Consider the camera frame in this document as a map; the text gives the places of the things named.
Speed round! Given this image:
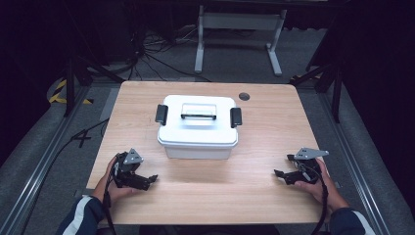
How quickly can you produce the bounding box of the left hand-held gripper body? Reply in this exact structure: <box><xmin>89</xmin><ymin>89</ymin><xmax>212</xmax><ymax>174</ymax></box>
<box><xmin>113</xmin><ymin>148</ymin><xmax>152</xmax><ymax>192</ymax></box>

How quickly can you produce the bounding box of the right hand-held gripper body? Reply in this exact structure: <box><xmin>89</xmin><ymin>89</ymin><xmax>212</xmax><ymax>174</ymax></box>
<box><xmin>283</xmin><ymin>147</ymin><xmax>330</xmax><ymax>186</ymax></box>

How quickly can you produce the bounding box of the white plastic storage box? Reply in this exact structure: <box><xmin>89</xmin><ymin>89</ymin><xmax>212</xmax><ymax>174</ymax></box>
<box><xmin>157</xmin><ymin>94</ymin><xmax>239</xmax><ymax>161</ymax></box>

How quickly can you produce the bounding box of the white box lid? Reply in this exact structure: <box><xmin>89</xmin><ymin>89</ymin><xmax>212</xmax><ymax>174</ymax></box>
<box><xmin>157</xmin><ymin>94</ymin><xmax>239</xmax><ymax>148</ymax></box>

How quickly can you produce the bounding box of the person's left hand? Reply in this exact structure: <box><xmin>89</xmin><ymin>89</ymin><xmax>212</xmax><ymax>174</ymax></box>
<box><xmin>91</xmin><ymin>156</ymin><xmax>142</xmax><ymax>207</ymax></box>

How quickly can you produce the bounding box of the person's right hand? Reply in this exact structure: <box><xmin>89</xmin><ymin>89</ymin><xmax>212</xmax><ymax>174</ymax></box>
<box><xmin>294</xmin><ymin>158</ymin><xmax>350</xmax><ymax>213</ymax></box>

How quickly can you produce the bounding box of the black box latch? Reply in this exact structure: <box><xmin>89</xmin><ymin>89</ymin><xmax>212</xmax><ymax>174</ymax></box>
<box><xmin>155</xmin><ymin>104</ymin><xmax>169</xmax><ymax>126</ymax></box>
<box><xmin>229</xmin><ymin>107</ymin><xmax>244</xmax><ymax>129</ymax></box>

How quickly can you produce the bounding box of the black metal stand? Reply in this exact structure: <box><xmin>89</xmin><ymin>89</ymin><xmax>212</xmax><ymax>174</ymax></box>
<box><xmin>289</xmin><ymin>19</ymin><xmax>346</xmax><ymax>124</ymax></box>
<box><xmin>63</xmin><ymin>32</ymin><xmax>126</xmax><ymax>118</ymax></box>

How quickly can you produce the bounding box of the yellow black floor tape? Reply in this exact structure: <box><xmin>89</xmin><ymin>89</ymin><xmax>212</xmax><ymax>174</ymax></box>
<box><xmin>48</xmin><ymin>78</ymin><xmax>95</xmax><ymax>106</ymax></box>

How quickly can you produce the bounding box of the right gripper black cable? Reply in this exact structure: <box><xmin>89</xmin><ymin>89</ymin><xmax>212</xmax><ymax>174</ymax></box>
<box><xmin>298</xmin><ymin>163</ymin><xmax>330</xmax><ymax>235</ymax></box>

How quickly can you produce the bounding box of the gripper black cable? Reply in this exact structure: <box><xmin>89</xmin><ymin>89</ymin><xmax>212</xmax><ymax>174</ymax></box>
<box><xmin>298</xmin><ymin>163</ymin><xmax>330</xmax><ymax>235</ymax></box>
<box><xmin>102</xmin><ymin>161</ymin><xmax>119</xmax><ymax>235</ymax></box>

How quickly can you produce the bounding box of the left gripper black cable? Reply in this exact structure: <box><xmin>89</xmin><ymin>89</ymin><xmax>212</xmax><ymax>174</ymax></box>
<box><xmin>102</xmin><ymin>161</ymin><xmax>119</xmax><ymax>235</ymax></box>

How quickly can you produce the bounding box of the grey floor rail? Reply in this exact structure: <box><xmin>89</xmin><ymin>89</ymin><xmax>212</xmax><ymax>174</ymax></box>
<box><xmin>0</xmin><ymin>85</ymin><xmax>94</xmax><ymax>235</ymax></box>
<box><xmin>317</xmin><ymin>92</ymin><xmax>392</xmax><ymax>235</ymax></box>

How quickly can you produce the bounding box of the black floor cable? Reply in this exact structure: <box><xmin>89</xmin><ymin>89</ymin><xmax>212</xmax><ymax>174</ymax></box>
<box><xmin>18</xmin><ymin>117</ymin><xmax>111</xmax><ymax>235</ymax></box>

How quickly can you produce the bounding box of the bundle of black floor cables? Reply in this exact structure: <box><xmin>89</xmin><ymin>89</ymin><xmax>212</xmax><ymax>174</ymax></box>
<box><xmin>125</xmin><ymin>19</ymin><xmax>213</xmax><ymax>83</ymax></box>

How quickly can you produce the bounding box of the grey metal table frame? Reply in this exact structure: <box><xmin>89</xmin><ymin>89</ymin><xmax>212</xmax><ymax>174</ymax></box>
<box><xmin>194</xmin><ymin>4</ymin><xmax>288</xmax><ymax>77</ymax></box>

